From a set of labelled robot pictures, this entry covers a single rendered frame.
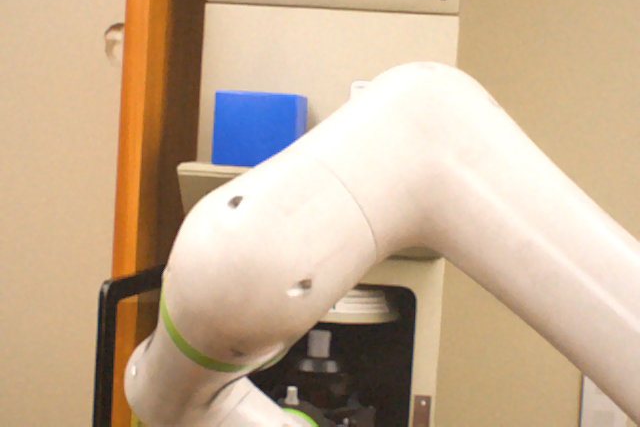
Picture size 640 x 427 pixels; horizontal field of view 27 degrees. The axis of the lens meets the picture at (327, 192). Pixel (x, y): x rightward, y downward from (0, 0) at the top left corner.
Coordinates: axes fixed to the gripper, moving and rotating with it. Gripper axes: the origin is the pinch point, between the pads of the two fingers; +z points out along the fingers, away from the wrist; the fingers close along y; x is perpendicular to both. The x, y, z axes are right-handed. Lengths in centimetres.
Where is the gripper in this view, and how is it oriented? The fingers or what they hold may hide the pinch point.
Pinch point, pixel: (314, 403)
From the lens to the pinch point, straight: 173.6
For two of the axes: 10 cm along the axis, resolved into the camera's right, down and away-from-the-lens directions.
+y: -9.9, -0.7, 1.1
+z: 1.2, -0.4, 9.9
